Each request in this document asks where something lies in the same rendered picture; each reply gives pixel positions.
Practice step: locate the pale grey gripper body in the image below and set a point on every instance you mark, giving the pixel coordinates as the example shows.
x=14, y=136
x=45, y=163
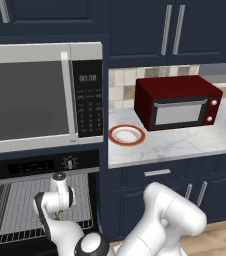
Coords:
x=53, y=212

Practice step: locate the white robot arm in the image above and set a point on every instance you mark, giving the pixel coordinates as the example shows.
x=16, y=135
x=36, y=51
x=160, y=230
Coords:
x=166, y=213

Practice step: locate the black built-in oven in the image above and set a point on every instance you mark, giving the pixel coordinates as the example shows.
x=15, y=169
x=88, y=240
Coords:
x=95, y=200

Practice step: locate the oven control knob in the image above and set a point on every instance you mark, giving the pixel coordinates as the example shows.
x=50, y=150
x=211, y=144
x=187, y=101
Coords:
x=70, y=163

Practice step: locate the black oven door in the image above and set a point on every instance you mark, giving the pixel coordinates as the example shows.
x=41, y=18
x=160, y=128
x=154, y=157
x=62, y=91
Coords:
x=15, y=250

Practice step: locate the white plate with red rim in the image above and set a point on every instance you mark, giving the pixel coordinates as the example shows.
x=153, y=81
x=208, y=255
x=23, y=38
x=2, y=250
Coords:
x=126, y=135

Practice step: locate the toaster oven glass door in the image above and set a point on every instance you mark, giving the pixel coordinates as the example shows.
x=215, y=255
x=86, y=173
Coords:
x=180, y=113

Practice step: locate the red toaster oven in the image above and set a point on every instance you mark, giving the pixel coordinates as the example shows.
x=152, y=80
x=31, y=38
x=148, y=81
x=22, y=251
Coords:
x=171, y=86

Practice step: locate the white toaster oven knob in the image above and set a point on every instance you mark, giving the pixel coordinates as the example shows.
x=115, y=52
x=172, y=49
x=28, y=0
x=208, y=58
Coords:
x=214, y=102
x=209, y=118

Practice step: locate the microwave glass door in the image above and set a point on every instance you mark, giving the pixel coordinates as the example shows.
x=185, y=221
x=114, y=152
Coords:
x=21, y=100

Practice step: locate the silver built-in microwave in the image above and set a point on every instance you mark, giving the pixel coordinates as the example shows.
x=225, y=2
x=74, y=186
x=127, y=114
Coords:
x=35, y=50

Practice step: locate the navy wall cupboard door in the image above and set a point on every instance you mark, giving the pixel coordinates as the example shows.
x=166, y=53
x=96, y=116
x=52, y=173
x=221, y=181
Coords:
x=58, y=15
x=135, y=30
x=208, y=30

